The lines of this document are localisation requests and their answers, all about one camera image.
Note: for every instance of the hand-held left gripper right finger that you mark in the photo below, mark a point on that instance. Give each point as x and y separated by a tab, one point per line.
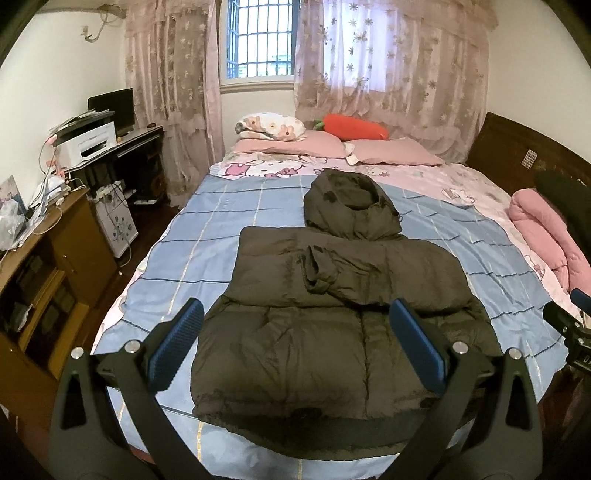
418	344

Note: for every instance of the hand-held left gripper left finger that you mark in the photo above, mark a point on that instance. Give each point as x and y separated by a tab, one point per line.
173	346

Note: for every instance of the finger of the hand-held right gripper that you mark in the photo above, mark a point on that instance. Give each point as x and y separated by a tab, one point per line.
583	299
565	321

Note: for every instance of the dark olive hooded puffer jacket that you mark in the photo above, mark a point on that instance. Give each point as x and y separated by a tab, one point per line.
314	350

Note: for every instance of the bed with blue sheet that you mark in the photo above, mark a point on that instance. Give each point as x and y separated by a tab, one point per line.
554	392

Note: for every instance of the pink quilt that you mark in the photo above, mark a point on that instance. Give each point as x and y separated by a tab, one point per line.
540	221

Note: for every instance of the black garment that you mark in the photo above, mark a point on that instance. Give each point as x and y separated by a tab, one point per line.
565	198

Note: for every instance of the white flower print box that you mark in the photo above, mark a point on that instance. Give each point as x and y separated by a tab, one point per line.
117	226

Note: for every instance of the wooden cabinet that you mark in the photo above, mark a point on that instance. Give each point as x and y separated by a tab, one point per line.
78	240

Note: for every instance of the white sticker sheet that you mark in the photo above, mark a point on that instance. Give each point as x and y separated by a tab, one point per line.
529	158

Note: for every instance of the dark wooden headboard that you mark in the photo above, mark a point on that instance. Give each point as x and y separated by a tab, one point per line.
503	143

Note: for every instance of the black computer desk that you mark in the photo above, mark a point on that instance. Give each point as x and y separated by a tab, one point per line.
138	161

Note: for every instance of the pink pillow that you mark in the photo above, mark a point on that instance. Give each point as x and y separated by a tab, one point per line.
291	146
397	151

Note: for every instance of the clear plastic bag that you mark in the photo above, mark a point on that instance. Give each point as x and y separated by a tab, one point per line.
13	226

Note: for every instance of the white printer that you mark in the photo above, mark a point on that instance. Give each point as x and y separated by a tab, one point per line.
87	141

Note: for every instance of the orange carrot plush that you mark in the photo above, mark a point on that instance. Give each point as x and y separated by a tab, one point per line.
355	128

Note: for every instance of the floral print pillow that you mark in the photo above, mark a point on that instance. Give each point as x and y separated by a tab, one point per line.
272	125

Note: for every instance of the black computer monitor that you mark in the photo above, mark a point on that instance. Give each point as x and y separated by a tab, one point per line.
111	110

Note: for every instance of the narrow pink floral lace curtain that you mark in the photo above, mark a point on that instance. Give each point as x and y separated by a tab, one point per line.
171	92

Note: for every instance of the wide pink floral lace curtain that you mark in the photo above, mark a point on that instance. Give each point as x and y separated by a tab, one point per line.
397	69

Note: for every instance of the barred window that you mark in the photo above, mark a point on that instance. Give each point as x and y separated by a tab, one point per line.
261	41

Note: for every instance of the small photo frame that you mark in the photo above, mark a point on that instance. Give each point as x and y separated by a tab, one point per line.
11	191

